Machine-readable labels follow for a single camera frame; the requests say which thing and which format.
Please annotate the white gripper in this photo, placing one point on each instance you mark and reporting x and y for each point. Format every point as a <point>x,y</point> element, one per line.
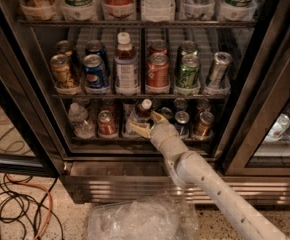
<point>159,131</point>

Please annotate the tea bottle bottom shelf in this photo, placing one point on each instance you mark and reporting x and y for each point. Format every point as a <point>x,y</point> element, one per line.
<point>140,114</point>

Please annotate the tea bottle shelf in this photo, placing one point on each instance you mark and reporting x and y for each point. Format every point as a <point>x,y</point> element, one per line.
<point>126,66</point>
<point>140,114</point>

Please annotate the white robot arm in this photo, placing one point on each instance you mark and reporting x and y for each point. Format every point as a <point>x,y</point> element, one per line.
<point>187,167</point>

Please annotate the green can bottom shelf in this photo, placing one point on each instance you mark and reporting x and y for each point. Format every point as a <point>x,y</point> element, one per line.
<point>167,113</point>

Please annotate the green can shelf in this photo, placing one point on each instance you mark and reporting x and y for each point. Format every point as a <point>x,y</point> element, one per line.
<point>167,113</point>
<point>187,72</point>

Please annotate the blue can bottom shelf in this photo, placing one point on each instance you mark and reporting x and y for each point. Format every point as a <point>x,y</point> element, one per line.
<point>182,123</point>

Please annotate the red can bottom shelf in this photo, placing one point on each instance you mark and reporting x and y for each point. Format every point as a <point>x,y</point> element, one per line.
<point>106,123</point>

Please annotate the red can shelf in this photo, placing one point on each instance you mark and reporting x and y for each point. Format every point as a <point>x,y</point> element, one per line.
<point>158,70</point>
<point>106,123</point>

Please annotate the red can middle shelf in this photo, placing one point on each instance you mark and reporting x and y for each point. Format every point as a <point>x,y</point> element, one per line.
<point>158,70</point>

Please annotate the bronze can bottom shelf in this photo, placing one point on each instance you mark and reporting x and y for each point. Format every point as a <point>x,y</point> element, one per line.
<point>204,123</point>

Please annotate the green can middle shelf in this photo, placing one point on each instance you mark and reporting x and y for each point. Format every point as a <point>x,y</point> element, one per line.
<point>187,72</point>

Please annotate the tea bottle middle shelf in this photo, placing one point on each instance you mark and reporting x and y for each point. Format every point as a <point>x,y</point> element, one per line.
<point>126,66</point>

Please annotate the clear water bottle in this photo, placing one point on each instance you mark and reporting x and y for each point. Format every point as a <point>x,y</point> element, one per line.
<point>79,118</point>

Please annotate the stainless steel fridge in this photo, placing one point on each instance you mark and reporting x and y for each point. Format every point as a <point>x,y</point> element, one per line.
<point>100,170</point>

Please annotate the gold can middle shelf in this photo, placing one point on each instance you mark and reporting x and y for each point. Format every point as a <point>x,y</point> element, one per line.
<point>63,73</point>

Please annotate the rear red can middle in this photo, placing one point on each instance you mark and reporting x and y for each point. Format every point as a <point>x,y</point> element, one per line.
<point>158,46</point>

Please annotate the blue pepsi can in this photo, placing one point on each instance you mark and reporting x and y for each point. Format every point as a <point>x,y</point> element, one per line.
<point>95,72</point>

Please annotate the rear green can middle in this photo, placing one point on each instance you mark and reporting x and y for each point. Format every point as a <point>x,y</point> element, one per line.
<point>187,47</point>

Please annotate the clear plastic bag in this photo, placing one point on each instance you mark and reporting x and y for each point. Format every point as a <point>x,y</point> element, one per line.
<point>160,217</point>

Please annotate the silver slim can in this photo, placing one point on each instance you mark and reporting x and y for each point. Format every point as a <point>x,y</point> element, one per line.
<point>219,66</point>

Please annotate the rear blue can middle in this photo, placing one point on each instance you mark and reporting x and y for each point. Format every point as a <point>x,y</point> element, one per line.
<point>98,48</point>

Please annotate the rear gold can middle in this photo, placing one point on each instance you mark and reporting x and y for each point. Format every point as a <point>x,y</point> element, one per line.
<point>67,48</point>

